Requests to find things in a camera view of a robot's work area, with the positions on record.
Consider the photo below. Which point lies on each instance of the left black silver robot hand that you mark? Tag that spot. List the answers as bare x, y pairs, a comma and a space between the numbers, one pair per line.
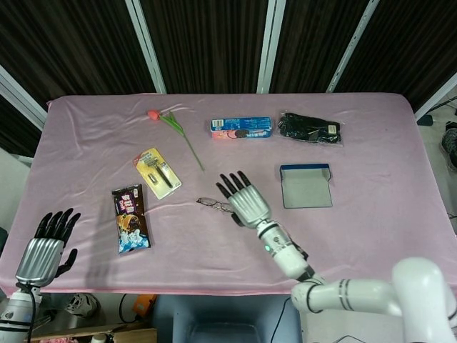
39, 257

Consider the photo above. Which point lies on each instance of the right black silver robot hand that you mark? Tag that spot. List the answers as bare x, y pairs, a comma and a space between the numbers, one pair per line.
250, 205

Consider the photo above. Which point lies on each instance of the eyeglasses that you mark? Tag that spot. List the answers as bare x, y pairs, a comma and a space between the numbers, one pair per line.
206, 201

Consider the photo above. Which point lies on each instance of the blue glasses case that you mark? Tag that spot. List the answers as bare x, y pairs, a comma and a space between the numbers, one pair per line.
307, 191

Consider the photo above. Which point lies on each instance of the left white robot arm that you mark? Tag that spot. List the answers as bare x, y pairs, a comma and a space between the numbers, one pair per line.
16, 314

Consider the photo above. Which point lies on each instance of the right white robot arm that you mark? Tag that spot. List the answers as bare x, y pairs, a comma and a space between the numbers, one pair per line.
357, 293

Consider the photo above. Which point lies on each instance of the pink tablecloth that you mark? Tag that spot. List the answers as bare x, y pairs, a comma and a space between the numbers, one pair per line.
214, 257

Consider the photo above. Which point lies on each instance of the grey white sneaker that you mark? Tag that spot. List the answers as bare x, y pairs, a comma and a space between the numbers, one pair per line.
82, 305

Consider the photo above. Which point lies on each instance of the blue pink cookie box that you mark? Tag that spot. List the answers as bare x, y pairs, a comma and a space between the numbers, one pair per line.
242, 128

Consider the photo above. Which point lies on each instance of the black gloves in plastic bag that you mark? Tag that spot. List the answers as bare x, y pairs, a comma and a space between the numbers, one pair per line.
307, 128

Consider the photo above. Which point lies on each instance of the razor in yellow blister pack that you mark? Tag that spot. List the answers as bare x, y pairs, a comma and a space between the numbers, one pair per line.
157, 173

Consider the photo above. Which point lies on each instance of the brown chocolate snack bag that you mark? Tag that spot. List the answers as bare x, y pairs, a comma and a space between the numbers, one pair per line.
130, 218

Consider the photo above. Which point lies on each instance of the cardboard box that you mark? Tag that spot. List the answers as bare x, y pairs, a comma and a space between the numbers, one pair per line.
107, 332

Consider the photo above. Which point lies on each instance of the blue grey chair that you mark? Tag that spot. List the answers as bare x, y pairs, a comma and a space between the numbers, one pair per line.
228, 318

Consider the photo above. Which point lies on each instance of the orange tool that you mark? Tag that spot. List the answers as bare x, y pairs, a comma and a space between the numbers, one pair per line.
143, 307

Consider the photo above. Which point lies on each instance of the artificial tulip flower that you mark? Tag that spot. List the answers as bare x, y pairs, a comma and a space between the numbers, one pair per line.
154, 114

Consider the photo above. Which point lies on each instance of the dark sneaker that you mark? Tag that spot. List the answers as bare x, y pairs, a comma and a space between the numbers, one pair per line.
450, 143

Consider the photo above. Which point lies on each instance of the white metal frame post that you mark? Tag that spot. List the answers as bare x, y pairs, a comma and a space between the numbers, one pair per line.
18, 96
351, 46
269, 46
146, 43
439, 94

